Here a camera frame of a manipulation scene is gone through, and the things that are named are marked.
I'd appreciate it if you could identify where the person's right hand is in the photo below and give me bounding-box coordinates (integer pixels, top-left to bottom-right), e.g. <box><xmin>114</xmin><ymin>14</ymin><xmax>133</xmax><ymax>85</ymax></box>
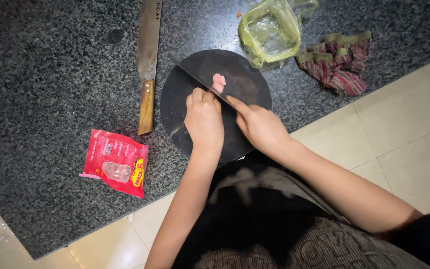
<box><xmin>225</xmin><ymin>95</ymin><xmax>291</xmax><ymax>151</ymax></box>

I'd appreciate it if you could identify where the dark blade kitchen knife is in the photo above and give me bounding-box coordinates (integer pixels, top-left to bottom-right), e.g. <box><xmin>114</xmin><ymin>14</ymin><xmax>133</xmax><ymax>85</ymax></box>
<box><xmin>169</xmin><ymin>60</ymin><xmax>237</xmax><ymax>110</ymax></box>

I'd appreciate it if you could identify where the round black cutting board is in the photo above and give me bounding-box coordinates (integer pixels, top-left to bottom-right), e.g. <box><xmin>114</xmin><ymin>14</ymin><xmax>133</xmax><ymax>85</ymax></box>
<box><xmin>160</xmin><ymin>49</ymin><xmax>273</xmax><ymax>164</ymax></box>

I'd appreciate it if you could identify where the person's left hand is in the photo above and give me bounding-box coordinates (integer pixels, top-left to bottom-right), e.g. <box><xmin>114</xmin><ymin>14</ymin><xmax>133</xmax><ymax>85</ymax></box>
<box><xmin>184</xmin><ymin>87</ymin><xmax>225</xmax><ymax>150</ymax></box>

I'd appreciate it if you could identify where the yellow-green plastic bag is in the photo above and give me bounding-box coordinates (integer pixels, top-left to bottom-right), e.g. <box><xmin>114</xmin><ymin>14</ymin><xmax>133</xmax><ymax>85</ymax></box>
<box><xmin>237</xmin><ymin>0</ymin><xmax>319</xmax><ymax>69</ymax></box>

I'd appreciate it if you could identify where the large wooden-handled cleaver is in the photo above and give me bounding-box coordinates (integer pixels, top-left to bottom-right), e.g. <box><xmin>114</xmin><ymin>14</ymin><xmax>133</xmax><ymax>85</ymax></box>
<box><xmin>137</xmin><ymin>0</ymin><xmax>162</xmax><ymax>136</ymax></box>

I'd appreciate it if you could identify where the pink sausage piece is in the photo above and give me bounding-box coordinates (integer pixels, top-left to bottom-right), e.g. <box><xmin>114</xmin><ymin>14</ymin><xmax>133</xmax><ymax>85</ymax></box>
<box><xmin>212</xmin><ymin>73</ymin><xmax>227</xmax><ymax>94</ymax></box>

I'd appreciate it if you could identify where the striped red-green cloth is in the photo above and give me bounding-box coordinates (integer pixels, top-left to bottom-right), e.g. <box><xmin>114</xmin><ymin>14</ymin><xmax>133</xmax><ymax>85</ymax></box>
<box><xmin>296</xmin><ymin>31</ymin><xmax>372</xmax><ymax>97</ymax></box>

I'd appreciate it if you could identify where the person's dark patterned clothing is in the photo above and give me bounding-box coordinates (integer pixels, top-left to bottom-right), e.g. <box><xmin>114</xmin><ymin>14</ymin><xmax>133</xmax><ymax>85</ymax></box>
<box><xmin>171</xmin><ymin>149</ymin><xmax>430</xmax><ymax>269</ymax></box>

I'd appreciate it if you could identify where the red snack packet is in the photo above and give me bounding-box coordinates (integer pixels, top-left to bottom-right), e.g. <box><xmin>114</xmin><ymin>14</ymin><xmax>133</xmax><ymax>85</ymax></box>
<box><xmin>79</xmin><ymin>129</ymin><xmax>149</xmax><ymax>199</ymax></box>

